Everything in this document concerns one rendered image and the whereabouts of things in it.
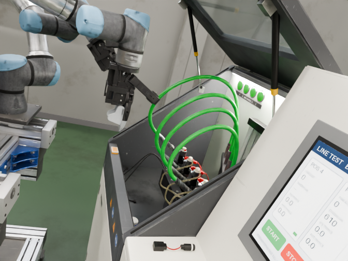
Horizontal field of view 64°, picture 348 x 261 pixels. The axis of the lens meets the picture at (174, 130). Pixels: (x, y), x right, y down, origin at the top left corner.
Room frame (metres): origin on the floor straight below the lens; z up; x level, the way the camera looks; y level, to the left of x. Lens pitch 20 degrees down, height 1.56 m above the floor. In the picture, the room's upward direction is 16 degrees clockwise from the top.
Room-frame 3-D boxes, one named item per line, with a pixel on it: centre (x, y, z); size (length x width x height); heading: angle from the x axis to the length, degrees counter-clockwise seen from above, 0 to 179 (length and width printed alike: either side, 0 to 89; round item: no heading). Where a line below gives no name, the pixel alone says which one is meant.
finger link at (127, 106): (0.82, 0.16, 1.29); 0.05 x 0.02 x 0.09; 22
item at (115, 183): (0.97, 0.16, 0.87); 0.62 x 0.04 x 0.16; 22
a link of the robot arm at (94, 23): (0.78, 0.27, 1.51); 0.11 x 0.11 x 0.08; 40
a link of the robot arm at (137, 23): (0.83, 0.19, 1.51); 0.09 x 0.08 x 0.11; 130
